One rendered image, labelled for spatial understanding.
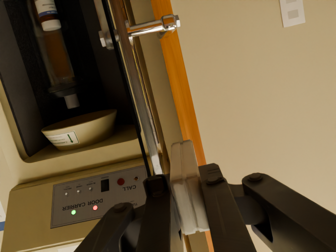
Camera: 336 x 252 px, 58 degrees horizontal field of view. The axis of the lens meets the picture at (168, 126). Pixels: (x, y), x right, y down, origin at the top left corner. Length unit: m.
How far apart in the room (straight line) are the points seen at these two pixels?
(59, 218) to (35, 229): 0.05
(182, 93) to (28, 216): 0.37
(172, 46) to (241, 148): 0.65
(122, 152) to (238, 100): 0.54
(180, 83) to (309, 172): 0.78
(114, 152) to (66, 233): 0.17
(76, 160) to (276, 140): 0.70
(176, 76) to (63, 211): 0.33
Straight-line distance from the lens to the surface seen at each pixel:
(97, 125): 0.66
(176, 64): 0.50
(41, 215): 0.64
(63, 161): 0.67
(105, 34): 0.32
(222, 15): 1.04
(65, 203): 0.63
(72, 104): 0.71
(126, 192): 0.58
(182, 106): 0.51
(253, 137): 1.09
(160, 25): 0.32
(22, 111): 0.74
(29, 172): 0.70
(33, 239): 0.64
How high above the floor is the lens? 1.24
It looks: 11 degrees up
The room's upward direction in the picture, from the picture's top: 166 degrees clockwise
